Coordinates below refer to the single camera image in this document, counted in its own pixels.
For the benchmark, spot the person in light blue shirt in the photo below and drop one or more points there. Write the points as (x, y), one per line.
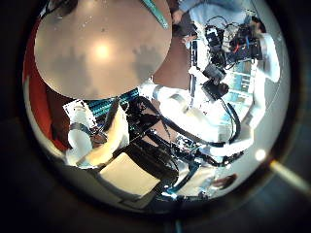
(207, 11)

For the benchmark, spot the dark-haired person in white shirt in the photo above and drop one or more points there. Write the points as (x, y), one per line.
(271, 58)

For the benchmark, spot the person with brown hair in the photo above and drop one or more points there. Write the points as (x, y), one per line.
(224, 182)

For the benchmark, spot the teal ribbed panel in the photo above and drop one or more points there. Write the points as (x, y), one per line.
(103, 106)

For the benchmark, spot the red orange sofa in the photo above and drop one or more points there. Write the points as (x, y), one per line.
(35, 97)

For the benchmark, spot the teal strip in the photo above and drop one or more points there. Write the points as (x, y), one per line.
(158, 13)

